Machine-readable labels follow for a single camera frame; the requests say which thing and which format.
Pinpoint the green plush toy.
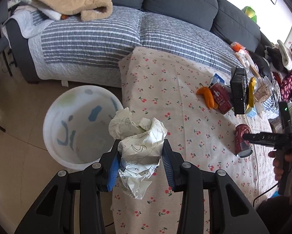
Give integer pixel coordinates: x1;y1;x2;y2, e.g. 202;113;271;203
242;6;257;23

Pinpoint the black plastic food tray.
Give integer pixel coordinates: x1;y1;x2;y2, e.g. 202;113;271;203
230;68;248;116

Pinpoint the pile of clothes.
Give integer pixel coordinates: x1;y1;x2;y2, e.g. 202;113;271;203
249;40;292;103

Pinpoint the striped grey sofa quilt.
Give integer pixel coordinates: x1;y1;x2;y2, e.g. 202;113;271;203
2;6;241;87

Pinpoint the cherry print tablecloth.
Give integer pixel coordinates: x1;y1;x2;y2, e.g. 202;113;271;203
112;47;277;233

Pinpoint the white trash bin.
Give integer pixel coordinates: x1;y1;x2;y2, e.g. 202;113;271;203
43;85;123;171

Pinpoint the orange snack packet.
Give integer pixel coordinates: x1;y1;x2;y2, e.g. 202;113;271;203
230;42;246;52

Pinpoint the orange peel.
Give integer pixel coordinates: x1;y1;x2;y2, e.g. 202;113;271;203
196;84;218;109

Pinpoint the black cable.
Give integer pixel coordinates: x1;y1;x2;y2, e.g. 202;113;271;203
252;180;281;208

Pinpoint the dark grey sofa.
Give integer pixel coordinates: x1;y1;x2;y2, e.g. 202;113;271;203
112;0;272;56

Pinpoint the red soda can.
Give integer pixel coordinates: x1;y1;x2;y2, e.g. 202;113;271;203
209;83;233;115
234;124;253;158

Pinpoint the white paper ball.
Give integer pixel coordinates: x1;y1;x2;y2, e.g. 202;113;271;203
108;108;168;200

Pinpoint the light blue milk carton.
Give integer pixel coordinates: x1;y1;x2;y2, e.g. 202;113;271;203
245;107;257;118

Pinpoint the yellow snack bag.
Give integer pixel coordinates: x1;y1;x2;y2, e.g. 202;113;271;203
246;77;256;112

